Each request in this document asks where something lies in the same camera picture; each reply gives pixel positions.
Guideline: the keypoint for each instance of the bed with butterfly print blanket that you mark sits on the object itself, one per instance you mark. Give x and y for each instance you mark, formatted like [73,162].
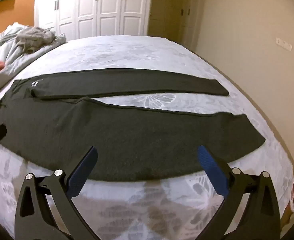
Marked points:
[142,52]

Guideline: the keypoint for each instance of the grey crumpled garment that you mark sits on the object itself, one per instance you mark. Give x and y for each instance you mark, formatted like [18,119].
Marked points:
[34,38]

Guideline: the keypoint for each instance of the brown room door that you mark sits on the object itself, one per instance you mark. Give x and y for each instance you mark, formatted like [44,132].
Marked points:
[188,15]

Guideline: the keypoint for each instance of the light blue duvet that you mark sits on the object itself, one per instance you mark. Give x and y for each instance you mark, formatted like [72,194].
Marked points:
[11,48]

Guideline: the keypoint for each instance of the black pants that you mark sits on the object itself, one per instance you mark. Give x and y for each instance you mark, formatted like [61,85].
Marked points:
[127,140]

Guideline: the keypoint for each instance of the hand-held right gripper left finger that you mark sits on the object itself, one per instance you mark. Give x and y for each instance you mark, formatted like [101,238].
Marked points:
[80,173]

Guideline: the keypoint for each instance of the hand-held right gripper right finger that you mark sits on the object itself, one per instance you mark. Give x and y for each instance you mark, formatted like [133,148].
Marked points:
[213,170]

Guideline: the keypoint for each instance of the white panelled wardrobe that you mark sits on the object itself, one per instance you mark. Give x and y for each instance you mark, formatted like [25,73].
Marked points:
[92,7]

